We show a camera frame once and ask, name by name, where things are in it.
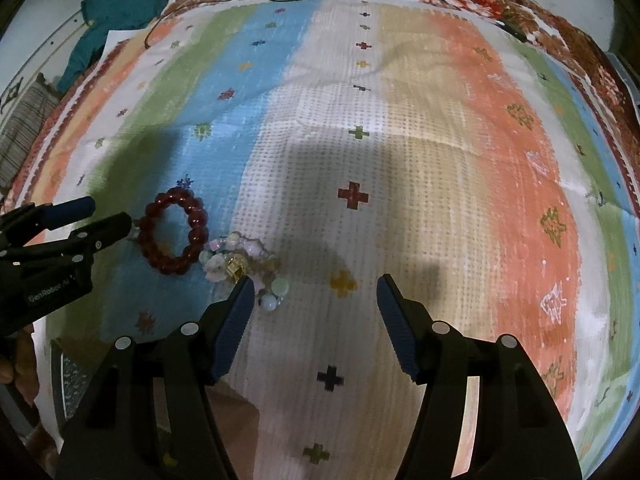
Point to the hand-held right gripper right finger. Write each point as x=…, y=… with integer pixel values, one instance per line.
x=400, y=320

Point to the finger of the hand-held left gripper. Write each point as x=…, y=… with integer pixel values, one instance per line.
x=97, y=235
x=70, y=210

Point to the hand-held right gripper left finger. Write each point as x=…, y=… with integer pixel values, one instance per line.
x=232, y=320

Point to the silver metal tin box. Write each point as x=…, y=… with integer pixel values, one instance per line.
x=70, y=375

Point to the person's left hand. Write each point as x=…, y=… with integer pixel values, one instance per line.
x=22, y=365

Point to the grey striped pillow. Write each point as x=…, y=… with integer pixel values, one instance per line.
x=25, y=125

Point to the striped colourful mat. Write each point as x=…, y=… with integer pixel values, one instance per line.
x=400, y=160

